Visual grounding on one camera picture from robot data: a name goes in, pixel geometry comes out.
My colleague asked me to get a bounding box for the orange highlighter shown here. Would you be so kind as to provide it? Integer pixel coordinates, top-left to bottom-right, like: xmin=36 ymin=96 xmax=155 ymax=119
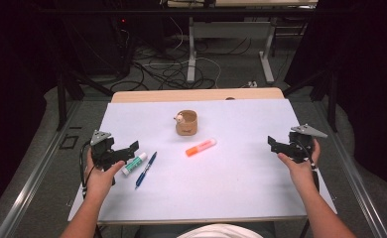
xmin=185 ymin=138 xmax=217 ymax=158

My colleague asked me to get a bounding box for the grey metal floor rail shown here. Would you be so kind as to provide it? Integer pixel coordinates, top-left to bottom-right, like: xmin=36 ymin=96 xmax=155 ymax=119
xmin=314 ymin=100 xmax=387 ymax=238
xmin=0 ymin=100 xmax=80 ymax=238

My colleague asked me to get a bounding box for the wooden table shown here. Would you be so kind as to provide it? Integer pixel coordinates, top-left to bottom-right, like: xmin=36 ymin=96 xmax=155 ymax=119
xmin=73 ymin=87 xmax=328 ymax=227

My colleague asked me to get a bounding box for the black metal crossbar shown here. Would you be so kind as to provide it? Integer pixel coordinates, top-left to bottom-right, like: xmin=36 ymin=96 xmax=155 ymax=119
xmin=37 ymin=7 xmax=349 ymax=16

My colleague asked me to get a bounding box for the tangle of black floor cables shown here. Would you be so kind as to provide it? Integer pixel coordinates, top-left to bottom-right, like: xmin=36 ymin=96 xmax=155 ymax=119
xmin=110 ymin=35 xmax=253 ymax=92

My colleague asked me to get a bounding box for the blue pen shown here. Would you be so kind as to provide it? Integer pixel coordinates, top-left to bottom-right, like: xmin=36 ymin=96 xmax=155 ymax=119
xmin=134 ymin=151 xmax=159 ymax=190

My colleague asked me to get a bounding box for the round wooden pen holder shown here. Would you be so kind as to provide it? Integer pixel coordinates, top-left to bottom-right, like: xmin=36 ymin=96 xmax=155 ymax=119
xmin=173 ymin=109 xmax=198 ymax=137

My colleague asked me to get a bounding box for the person's left hand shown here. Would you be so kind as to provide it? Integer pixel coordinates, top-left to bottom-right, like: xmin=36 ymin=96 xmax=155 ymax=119
xmin=84 ymin=148 xmax=127 ymax=200

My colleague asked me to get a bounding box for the white floor cable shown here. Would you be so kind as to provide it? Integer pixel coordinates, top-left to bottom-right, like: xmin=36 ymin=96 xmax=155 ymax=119
xmin=151 ymin=57 xmax=223 ymax=89

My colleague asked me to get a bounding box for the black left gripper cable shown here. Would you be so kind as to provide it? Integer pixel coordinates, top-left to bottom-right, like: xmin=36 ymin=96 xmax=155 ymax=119
xmin=78 ymin=141 xmax=96 ymax=199

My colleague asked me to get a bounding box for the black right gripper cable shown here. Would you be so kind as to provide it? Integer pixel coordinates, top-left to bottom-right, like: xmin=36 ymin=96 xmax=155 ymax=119
xmin=300 ymin=140 xmax=321 ymax=194

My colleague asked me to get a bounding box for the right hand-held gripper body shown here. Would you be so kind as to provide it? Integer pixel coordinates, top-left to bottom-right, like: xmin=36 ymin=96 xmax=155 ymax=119
xmin=289 ymin=123 xmax=328 ymax=164

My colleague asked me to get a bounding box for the black metal stand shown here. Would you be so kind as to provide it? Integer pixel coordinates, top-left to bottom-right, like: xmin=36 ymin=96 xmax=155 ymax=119
xmin=56 ymin=67 xmax=114 ymax=132
xmin=282 ymin=67 xmax=340 ymax=134

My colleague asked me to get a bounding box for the green and white glue stick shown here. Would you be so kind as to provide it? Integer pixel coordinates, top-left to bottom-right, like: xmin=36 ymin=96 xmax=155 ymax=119
xmin=121 ymin=152 xmax=149 ymax=177

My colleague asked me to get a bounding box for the person's right hand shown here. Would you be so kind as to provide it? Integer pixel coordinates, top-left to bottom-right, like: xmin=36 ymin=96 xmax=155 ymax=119
xmin=277 ymin=138 xmax=322 ymax=194

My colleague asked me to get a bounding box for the black computer tower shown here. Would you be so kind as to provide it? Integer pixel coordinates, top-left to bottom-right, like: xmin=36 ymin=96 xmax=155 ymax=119
xmin=64 ymin=13 xmax=134 ymax=77

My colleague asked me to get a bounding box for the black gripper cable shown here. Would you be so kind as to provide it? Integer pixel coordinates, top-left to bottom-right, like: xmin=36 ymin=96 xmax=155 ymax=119
xmin=78 ymin=141 xmax=96 ymax=199
xmin=300 ymin=140 xmax=321 ymax=194

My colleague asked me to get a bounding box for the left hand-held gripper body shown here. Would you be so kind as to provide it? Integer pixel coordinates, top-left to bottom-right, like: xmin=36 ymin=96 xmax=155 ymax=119
xmin=89 ymin=129 xmax=124 ymax=172

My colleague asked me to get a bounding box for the desk with white legs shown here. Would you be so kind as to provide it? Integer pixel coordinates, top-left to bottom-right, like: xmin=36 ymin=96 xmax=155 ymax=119
xmin=166 ymin=0 xmax=319 ymax=85

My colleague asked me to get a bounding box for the person's white shirt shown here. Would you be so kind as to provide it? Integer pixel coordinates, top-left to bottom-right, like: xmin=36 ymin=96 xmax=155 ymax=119
xmin=177 ymin=223 xmax=264 ymax=238

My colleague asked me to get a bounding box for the white table mat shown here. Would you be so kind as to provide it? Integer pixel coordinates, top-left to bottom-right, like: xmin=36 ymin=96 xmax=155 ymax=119
xmin=67 ymin=98 xmax=338 ymax=222

